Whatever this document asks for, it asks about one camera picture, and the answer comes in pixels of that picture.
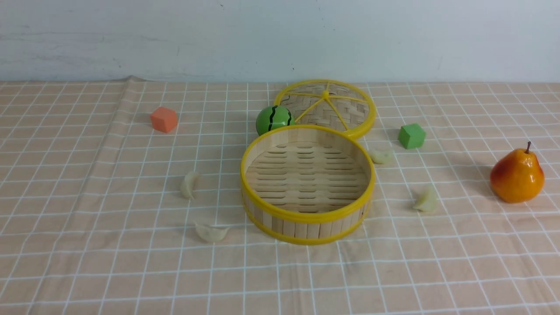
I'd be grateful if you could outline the pale dumpling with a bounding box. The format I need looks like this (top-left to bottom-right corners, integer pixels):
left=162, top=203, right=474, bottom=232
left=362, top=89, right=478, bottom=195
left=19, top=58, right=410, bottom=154
left=194, top=223, right=230, bottom=243
left=413, top=185, right=439, bottom=213
left=368, top=149, right=394, bottom=164
left=179, top=171, right=199, bottom=200

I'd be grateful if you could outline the bamboo steamer tray yellow rim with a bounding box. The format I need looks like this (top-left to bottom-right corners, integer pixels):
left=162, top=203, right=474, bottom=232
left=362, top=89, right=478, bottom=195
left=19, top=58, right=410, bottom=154
left=240, top=125, right=375, bottom=245

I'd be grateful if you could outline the bamboo steamer lid yellow rim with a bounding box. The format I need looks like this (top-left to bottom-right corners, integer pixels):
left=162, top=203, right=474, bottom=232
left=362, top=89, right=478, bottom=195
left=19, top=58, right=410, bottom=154
left=274, top=79, right=377, bottom=139

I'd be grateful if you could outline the green watermelon toy ball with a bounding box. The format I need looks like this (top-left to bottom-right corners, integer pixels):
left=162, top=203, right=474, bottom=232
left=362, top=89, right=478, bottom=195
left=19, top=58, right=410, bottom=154
left=255, top=105, right=295, bottom=136

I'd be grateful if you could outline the orange foam cube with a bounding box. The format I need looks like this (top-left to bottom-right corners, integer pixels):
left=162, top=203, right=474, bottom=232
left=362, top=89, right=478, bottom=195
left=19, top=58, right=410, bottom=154
left=150, top=106, right=178, bottom=133

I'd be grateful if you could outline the green foam cube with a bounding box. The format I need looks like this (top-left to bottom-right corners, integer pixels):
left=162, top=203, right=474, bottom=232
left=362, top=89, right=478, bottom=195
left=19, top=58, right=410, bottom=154
left=398, top=123, right=427, bottom=150

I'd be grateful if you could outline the checkered beige tablecloth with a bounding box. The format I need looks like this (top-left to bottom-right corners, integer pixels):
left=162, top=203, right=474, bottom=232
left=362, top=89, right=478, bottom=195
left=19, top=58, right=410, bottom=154
left=0, top=78, right=560, bottom=315

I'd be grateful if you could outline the orange yellow toy pear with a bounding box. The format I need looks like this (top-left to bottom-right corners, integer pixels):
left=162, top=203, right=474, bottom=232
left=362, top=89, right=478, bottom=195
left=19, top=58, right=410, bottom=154
left=490, top=141, right=545, bottom=203

